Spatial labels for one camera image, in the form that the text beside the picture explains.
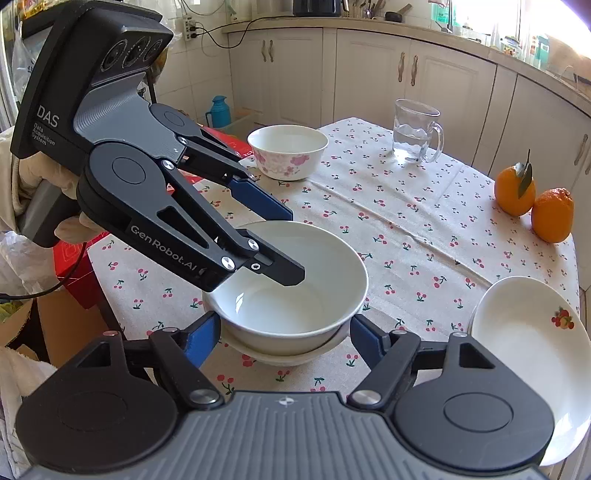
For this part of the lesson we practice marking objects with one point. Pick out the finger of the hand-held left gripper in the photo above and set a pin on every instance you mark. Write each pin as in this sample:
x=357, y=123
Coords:
x=258, y=198
x=277, y=272

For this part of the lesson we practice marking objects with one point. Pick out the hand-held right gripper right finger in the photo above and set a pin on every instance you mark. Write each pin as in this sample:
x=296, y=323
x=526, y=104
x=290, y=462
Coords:
x=364, y=339

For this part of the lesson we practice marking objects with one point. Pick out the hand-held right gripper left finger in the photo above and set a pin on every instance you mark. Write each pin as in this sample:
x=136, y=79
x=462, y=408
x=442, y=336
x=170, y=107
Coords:
x=203, y=339

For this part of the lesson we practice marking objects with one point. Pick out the white pink floral bowl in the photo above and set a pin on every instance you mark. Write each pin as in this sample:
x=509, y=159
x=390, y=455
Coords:
x=286, y=138
x=277, y=361
x=286, y=314

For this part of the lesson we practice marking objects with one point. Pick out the white fruit print plate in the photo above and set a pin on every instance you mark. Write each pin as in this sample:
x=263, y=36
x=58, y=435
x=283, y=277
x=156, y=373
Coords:
x=517, y=350

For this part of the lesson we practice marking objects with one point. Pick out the person's left forearm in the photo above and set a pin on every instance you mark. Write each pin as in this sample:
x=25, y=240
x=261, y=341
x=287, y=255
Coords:
x=7, y=184

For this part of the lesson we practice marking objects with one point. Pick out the person's left hand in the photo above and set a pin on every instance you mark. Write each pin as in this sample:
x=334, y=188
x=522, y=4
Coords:
x=46, y=170

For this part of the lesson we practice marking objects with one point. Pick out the blue thermos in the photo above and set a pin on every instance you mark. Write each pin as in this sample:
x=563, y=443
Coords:
x=218, y=113

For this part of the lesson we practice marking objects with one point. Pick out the cherry print tablecloth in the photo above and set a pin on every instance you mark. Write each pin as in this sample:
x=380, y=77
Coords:
x=415, y=240

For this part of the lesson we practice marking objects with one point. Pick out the cardboard box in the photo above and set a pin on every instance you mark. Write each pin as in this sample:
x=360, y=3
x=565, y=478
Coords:
x=69, y=332

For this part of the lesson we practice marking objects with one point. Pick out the red box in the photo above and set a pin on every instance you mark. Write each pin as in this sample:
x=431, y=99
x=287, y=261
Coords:
x=76, y=277

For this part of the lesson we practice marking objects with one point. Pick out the glass mug with water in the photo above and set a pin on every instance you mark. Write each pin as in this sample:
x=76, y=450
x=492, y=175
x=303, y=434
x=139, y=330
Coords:
x=411, y=143

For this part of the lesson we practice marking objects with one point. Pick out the white kitchen cabinets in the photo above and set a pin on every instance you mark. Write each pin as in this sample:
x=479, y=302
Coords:
x=369, y=78

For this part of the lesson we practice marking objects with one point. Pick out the clear plastic bag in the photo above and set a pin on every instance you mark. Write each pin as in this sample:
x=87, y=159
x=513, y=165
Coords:
x=23, y=267

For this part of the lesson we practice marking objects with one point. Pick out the person's cream clothing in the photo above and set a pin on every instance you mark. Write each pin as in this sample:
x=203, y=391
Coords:
x=18, y=406

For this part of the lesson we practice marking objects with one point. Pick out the black kitchen appliance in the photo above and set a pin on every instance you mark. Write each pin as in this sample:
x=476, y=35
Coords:
x=316, y=7

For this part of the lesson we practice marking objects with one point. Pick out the orange with leaf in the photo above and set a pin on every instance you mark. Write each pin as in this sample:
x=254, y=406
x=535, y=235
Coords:
x=512, y=194

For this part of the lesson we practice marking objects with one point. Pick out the utensil holder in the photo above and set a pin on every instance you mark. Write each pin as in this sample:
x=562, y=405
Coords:
x=367, y=8

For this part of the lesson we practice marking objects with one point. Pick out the small black pan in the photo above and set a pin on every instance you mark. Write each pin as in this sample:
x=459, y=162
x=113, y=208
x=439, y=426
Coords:
x=395, y=16

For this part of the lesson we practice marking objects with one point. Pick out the kitchen countertop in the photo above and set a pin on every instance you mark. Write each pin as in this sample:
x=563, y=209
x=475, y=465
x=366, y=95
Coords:
x=415, y=25

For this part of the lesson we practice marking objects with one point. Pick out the green packet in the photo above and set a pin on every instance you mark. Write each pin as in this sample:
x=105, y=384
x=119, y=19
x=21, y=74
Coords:
x=442, y=14

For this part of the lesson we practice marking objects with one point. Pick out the wall power strip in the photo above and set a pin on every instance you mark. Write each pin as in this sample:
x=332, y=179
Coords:
x=190, y=27

